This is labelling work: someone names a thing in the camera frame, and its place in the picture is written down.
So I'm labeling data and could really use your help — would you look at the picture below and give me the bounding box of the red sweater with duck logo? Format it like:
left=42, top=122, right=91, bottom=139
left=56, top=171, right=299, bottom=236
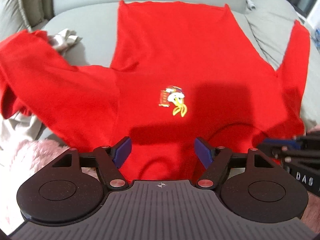
left=1, top=1, right=310, bottom=181

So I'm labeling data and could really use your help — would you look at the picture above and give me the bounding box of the person's right hand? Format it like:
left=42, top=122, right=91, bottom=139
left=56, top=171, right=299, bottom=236
left=306, top=125, right=320, bottom=134

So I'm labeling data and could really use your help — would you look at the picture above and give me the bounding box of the white garment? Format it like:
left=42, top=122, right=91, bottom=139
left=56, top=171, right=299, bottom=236
left=1, top=28, right=81, bottom=150

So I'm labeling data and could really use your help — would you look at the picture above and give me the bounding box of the pink fluffy rug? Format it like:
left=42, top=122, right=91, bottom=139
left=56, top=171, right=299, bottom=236
left=0, top=139, right=101, bottom=181

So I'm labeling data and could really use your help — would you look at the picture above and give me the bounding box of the grey fabric sofa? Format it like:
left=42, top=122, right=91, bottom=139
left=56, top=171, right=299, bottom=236
left=1, top=0, right=319, bottom=133

